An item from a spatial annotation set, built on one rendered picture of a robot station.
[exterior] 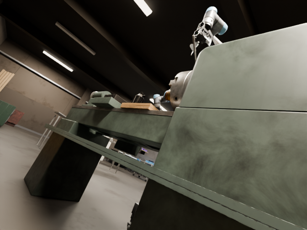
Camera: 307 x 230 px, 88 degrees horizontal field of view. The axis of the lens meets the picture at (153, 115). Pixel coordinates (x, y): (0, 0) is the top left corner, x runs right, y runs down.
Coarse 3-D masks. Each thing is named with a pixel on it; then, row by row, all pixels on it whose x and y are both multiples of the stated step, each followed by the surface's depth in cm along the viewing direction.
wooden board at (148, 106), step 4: (124, 104) 115; (128, 104) 112; (132, 104) 109; (136, 104) 106; (140, 104) 103; (144, 104) 101; (148, 104) 98; (128, 108) 111; (132, 108) 107; (136, 108) 104; (140, 108) 101; (144, 108) 99; (148, 108) 96; (152, 108) 99; (156, 108) 101
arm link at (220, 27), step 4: (220, 20) 110; (216, 24) 111; (220, 24) 111; (224, 24) 112; (212, 28) 116; (216, 28) 113; (220, 28) 113; (224, 28) 113; (212, 32) 117; (216, 32) 117; (220, 32) 115; (224, 32) 115
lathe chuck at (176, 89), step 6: (180, 72) 103; (186, 72) 98; (180, 78) 95; (174, 84) 97; (180, 84) 93; (174, 90) 96; (180, 90) 92; (174, 96) 96; (180, 96) 92; (174, 102) 97; (174, 108) 99
